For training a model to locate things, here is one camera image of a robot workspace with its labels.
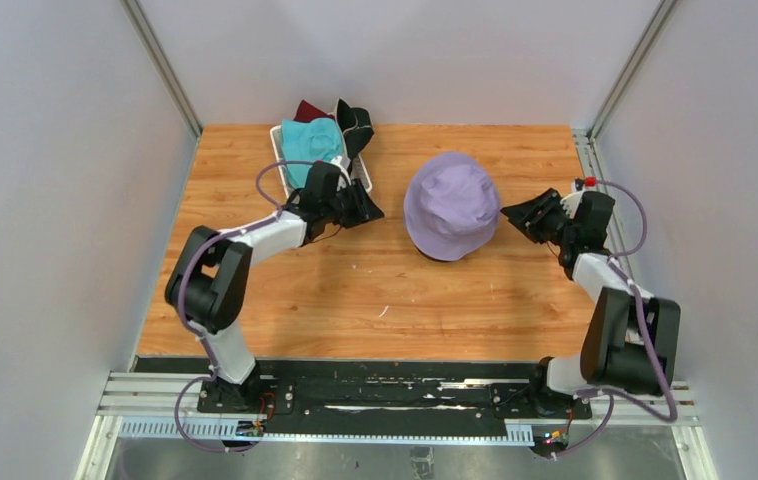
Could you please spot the white perforated plastic basket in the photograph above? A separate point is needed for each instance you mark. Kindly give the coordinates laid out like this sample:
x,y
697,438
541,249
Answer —
x,y
280,152

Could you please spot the teal hat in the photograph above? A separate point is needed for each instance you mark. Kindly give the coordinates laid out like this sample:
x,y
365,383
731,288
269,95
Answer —
x,y
317,140

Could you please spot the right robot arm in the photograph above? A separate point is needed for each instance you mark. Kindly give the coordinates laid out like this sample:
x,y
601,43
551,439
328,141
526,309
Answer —
x,y
632,336

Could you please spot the black wire hat stand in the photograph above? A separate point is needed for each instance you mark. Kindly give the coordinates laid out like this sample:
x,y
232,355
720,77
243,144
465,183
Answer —
x,y
425,255

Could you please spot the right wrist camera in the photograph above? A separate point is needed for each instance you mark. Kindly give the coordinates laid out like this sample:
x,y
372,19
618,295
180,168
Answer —
x,y
571,201

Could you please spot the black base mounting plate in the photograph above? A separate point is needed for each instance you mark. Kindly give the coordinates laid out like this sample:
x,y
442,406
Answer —
x,y
385,398

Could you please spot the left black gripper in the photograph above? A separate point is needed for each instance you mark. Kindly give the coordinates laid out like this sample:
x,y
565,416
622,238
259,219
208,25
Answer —
x,y
364,209

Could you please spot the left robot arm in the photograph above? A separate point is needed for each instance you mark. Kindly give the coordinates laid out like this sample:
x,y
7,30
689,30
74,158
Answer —
x,y
208,285

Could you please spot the dark red hat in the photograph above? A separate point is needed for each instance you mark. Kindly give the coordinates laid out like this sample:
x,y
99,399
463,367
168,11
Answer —
x,y
307,112

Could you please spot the purple bucket hat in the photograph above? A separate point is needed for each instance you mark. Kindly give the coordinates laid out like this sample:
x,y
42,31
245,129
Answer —
x,y
451,207

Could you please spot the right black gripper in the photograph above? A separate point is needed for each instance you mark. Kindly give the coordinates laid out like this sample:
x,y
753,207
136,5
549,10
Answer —
x,y
528,217

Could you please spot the black hat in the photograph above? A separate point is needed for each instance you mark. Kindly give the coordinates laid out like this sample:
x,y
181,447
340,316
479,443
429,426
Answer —
x,y
356,127

